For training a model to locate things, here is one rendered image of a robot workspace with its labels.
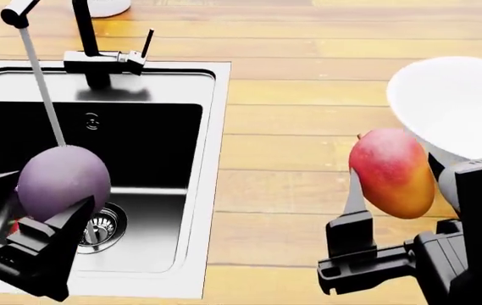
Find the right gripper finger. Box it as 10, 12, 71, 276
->
326, 167, 378, 259
428, 151, 464, 214

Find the purple eggplant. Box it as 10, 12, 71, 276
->
16, 145, 112, 224

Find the red yellow mango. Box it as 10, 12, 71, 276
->
348, 127, 436, 220

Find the metal sink drain strainer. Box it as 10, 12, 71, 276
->
77, 202, 129, 254

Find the large white bowl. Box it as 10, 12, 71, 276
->
386, 56, 482, 162

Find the round sink overflow hole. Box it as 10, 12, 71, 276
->
83, 112, 100, 130

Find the stainless steel kitchen sink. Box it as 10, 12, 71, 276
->
0, 58, 232, 300

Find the black kitchen faucet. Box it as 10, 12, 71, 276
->
0, 0, 145, 90

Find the running water stream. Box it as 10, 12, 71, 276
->
19, 26, 98, 244

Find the black faucet lever handle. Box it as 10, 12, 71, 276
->
127, 28, 156, 76

